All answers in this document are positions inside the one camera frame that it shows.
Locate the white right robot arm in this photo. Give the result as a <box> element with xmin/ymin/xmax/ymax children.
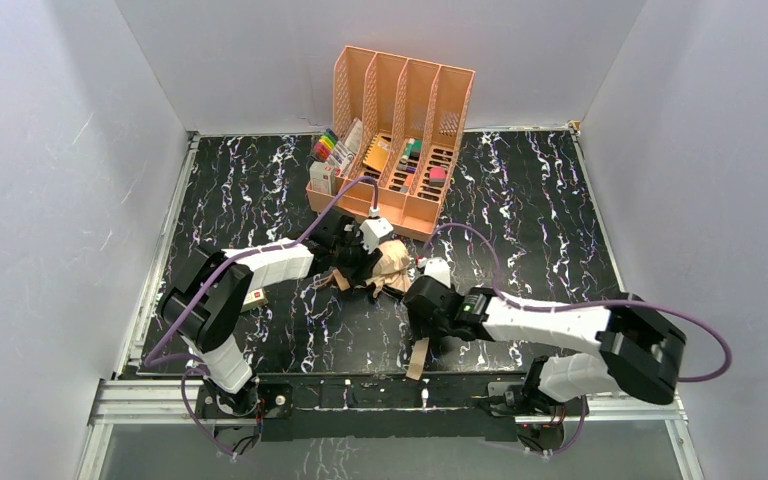
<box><xmin>403</xmin><ymin>275</ymin><xmax>686</xmax><ymax>417</ymax></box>

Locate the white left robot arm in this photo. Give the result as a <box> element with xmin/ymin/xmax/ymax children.
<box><xmin>156</xmin><ymin>211</ymin><xmax>394</xmax><ymax>416</ymax></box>

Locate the white red small box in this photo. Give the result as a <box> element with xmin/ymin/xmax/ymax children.
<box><xmin>309</xmin><ymin>161</ymin><xmax>338</xmax><ymax>195</ymax></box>

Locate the white and yellow box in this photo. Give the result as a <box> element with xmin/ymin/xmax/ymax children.
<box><xmin>241</xmin><ymin>289</ymin><xmax>268</xmax><ymax>312</ymax></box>

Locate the yellow notebook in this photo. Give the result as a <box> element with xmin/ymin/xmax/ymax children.
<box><xmin>362</xmin><ymin>134</ymin><xmax>391</xmax><ymax>173</ymax></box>

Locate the colourful marker set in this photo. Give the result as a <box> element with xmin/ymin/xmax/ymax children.
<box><xmin>311</xmin><ymin>128</ymin><xmax>339</xmax><ymax>162</ymax></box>

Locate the pink eraser block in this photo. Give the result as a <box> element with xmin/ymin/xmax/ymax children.
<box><xmin>428</xmin><ymin>166</ymin><xmax>448</xmax><ymax>188</ymax></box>

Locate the orange plastic desk organizer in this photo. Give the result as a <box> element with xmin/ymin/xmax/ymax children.
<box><xmin>306</xmin><ymin>46</ymin><xmax>475</xmax><ymax>241</ymax></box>

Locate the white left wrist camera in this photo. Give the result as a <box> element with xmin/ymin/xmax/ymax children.
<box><xmin>359</xmin><ymin>207</ymin><xmax>394</xmax><ymax>252</ymax></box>

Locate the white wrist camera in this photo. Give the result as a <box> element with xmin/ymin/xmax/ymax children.
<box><xmin>359</xmin><ymin>207</ymin><xmax>394</xmax><ymax>252</ymax></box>
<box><xmin>417</xmin><ymin>257</ymin><xmax>452</xmax><ymax>288</ymax></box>

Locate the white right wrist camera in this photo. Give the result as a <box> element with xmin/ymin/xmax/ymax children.
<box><xmin>417</xmin><ymin>257</ymin><xmax>452</xmax><ymax>288</ymax></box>

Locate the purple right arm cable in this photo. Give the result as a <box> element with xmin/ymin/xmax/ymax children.
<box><xmin>420</xmin><ymin>222</ymin><xmax>734</xmax><ymax>456</ymax></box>

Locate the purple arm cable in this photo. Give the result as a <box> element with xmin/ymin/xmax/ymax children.
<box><xmin>142</xmin><ymin>176</ymin><xmax>381</xmax><ymax>458</ymax></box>
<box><xmin>420</xmin><ymin>222</ymin><xmax>734</xmax><ymax>456</ymax></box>

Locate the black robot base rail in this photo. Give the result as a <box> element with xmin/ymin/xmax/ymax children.
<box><xmin>193</xmin><ymin>373</ymin><xmax>587</xmax><ymax>448</ymax></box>

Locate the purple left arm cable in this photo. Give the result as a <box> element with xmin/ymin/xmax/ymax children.
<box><xmin>142</xmin><ymin>176</ymin><xmax>381</xmax><ymax>458</ymax></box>

